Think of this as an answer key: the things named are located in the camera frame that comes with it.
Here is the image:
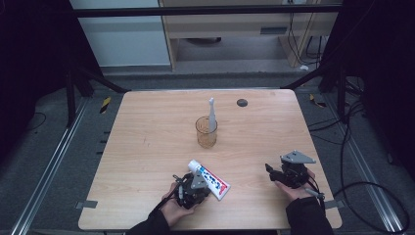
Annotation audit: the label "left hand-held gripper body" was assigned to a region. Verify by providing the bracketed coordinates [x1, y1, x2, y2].
[173, 171, 212, 211]

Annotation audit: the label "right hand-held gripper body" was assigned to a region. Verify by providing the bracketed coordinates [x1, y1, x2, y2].
[275, 150, 317, 190]

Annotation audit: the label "white toothpaste tube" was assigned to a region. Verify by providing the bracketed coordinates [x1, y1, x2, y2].
[187, 159, 232, 202]

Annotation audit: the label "amber glass cup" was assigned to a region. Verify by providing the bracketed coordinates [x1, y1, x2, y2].
[195, 116, 218, 150]

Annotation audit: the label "white electric toothbrush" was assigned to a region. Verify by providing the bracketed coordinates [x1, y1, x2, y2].
[207, 97, 217, 133]

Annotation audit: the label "person's right hand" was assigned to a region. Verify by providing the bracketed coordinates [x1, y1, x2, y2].
[273, 168, 319, 202]

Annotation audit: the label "person's left hand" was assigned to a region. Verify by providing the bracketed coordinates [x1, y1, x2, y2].
[160, 182, 200, 228]

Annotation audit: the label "grey tape piece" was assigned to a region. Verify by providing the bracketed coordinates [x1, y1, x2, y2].
[75, 200, 99, 210]
[324, 199, 346, 210]

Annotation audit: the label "yellow black tape strip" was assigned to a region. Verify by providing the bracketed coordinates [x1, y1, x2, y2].
[308, 93, 327, 109]
[99, 96, 113, 115]

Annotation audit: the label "black metal stand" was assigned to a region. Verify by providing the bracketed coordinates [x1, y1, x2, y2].
[280, 61, 348, 123]
[63, 64, 131, 129]

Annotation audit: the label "black curtain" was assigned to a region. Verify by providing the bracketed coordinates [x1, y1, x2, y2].
[321, 0, 415, 182]
[0, 0, 101, 161]

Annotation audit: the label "white cabinet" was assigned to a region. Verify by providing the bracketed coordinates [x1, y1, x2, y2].
[69, 0, 171, 68]

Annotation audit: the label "light wooden desk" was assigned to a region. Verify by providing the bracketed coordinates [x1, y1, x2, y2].
[159, 0, 344, 71]

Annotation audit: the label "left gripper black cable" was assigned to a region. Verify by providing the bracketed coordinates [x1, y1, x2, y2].
[153, 190, 180, 213]

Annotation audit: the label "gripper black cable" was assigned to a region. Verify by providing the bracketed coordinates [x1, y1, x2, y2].
[304, 177, 327, 213]
[153, 190, 180, 213]

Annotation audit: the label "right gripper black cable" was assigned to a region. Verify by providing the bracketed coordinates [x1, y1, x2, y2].
[304, 177, 327, 213]

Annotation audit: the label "long looped black cable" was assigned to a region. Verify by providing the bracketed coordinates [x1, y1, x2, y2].
[332, 123, 411, 235]

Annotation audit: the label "aluminium floor rail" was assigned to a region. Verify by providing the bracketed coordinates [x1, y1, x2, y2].
[326, 93, 404, 234]
[9, 97, 91, 235]

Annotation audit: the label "hanging black desk cables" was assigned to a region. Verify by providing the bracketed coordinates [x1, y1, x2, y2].
[286, 12, 328, 67]

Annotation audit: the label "thin black floor cable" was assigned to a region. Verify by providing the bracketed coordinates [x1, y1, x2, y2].
[27, 111, 48, 132]

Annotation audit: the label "black horizontal frame bar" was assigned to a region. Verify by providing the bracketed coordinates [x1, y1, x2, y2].
[69, 4, 344, 19]

